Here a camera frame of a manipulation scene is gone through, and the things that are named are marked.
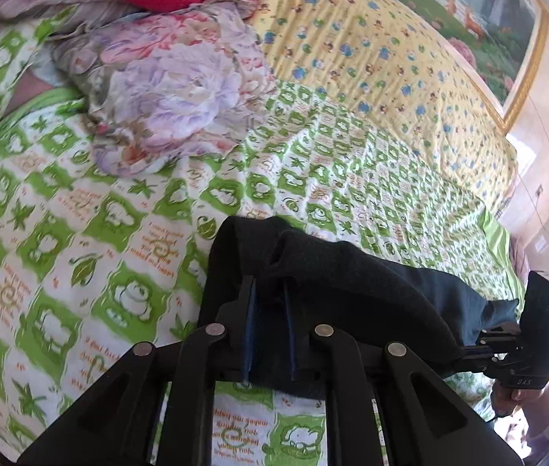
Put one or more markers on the yellow printed blanket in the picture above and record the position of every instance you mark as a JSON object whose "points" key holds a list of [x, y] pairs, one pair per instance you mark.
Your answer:
{"points": [[376, 58]]}

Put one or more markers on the black pants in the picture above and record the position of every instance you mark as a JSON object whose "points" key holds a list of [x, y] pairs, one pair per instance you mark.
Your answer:
{"points": [[352, 276]]}

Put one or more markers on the grey striped cloth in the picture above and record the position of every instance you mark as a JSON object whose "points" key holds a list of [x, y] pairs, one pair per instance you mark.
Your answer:
{"points": [[51, 9]]}

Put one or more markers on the framed landscape wall picture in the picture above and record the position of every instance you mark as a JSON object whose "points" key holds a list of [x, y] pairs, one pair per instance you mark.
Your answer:
{"points": [[478, 14]]}

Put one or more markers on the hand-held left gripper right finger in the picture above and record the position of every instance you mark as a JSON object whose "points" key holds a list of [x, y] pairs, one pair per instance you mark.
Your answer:
{"points": [[289, 335]]}

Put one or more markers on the green printed bed sheet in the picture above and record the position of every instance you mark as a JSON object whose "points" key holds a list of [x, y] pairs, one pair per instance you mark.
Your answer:
{"points": [[85, 233]]}

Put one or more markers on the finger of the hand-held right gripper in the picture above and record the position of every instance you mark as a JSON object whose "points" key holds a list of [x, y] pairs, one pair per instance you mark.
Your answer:
{"points": [[500, 336], [480, 354]]}

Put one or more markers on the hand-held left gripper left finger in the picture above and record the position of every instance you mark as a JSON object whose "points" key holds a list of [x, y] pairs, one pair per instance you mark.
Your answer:
{"points": [[247, 335]]}

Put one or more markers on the person's right hand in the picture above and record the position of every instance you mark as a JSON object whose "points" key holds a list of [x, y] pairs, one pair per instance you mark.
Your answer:
{"points": [[506, 400]]}

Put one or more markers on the floral quilt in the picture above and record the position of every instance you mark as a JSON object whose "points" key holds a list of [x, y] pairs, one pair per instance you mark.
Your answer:
{"points": [[172, 87]]}

